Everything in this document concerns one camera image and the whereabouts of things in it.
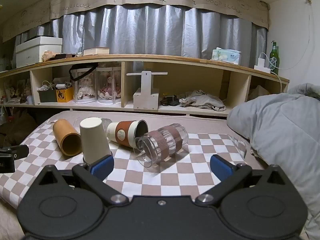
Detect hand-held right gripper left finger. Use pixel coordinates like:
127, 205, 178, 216
37, 154, 127, 205

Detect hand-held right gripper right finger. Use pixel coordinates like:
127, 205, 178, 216
195, 154, 290, 205

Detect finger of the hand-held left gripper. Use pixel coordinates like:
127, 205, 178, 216
0, 144, 29, 173

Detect clear glass cup brown sleeve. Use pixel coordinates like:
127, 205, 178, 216
133, 123, 189, 169

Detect clear plastic cup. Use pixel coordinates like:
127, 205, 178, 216
100, 118, 113, 132
229, 135, 248, 158

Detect white paper cup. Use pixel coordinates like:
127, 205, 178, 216
79, 117, 112, 165

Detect white cup brown sleeve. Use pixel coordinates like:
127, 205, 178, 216
107, 119, 149, 147

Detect tan bamboo cup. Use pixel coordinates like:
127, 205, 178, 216
52, 119, 83, 157

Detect checkered bed sheet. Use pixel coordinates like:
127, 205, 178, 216
0, 110, 266, 207

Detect small shelf trinkets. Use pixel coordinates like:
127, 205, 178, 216
0, 78, 34, 105

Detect grey crumpled cloth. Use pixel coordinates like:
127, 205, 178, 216
185, 89, 227, 112

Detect dark green box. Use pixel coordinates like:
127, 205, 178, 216
37, 81, 58, 103

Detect grey duvet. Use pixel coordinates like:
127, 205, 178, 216
226, 83, 320, 240

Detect doll in clear case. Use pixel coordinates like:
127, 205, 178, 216
72, 66, 98, 104
96, 66, 122, 105

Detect yellow box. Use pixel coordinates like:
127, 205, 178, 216
55, 83, 74, 103

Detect white wooden stand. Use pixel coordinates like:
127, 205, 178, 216
126, 71, 168, 111

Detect black small gadget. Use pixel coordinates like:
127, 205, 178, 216
160, 94, 181, 107

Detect white storage box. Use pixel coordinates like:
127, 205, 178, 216
16, 36, 63, 68

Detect crumpled beige paper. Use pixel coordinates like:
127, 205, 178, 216
41, 50, 59, 62

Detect wooden shelf unit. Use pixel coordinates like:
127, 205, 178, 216
0, 54, 290, 117

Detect white charger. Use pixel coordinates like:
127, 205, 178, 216
254, 52, 272, 74

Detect tissue pack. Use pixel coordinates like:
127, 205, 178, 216
211, 47, 242, 65

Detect cream book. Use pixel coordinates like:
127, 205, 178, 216
83, 47, 110, 56

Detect green glass bottle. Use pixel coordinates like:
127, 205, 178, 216
269, 41, 280, 75

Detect black box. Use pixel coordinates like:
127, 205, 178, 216
24, 26, 54, 41

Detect silver curtain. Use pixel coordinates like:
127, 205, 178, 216
15, 4, 268, 67

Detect black strap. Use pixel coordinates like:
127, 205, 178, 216
69, 63, 98, 82

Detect white cable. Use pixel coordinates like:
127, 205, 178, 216
270, 69, 283, 93

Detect thin wall wire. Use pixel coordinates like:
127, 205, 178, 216
277, 1, 316, 70

